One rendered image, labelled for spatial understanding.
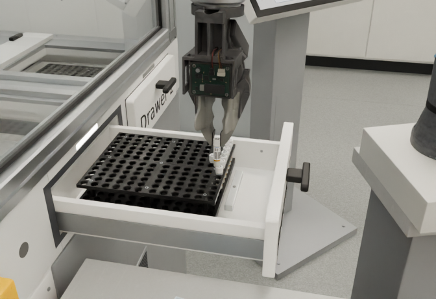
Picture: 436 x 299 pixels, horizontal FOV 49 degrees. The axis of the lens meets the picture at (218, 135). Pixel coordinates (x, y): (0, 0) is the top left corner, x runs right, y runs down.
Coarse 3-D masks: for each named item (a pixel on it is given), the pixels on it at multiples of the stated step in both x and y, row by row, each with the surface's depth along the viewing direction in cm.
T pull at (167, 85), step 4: (160, 80) 109; (164, 80) 109; (172, 80) 109; (156, 84) 107; (160, 84) 107; (164, 84) 107; (168, 84) 107; (172, 84) 108; (156, 88) 108; (160, 88) 108; (164, 88) 105; (168, 88) 105; (164, 92) 105; (168, 92) 106
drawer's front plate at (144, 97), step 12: (168, 60) 116; (156, 72) 109; (168, 72) 116; (144, 84) 103; (132, 96) 97; (144, 96) 101; (156, 96) 109; (168, 96) 118; (132, 108) 96; (144, 108) 102; (132, 120) 97; (144, 120) 103; (156, 120) 111
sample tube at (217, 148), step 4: (216, 140) 72; (216, 144) 73; (216, 148) 73; (220, 148) 73; (216, 152) 73; (220, 152) 74; (216, 156) 74; (220, 156) 74; (216, 160) 74; (220, 160) 74; (216, 164) 74
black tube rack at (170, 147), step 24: (120, 144) 85; (144, 144) 86; (168, 144) 87; (192, 144) 85; (96, 168) 79; (120, 168) 78; (144, 168) 78; (168, 168) 84; (192, 168) 78; (96, 192) 77; (120, 192) 73; (144, 192) 72; (168, 192) 72; (192, 192) 72; (216, 216) 73
